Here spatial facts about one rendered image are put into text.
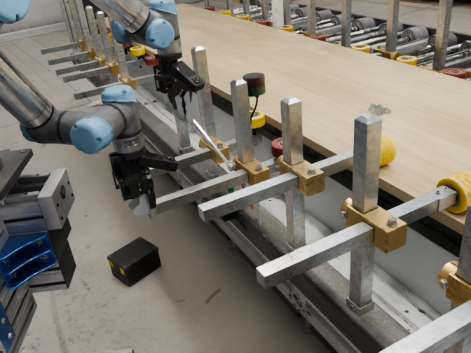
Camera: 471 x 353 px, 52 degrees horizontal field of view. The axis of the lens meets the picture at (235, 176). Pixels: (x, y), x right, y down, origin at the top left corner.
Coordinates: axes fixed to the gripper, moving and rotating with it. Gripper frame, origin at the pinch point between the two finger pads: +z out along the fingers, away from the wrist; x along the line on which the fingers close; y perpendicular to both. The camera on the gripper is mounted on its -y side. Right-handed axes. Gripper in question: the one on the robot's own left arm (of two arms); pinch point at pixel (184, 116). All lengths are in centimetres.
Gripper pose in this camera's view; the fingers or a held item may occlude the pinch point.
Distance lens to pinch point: 153.7
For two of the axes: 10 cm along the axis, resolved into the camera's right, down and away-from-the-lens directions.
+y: -7.6, -2.5, 6.0
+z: 0.9, 8.7, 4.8
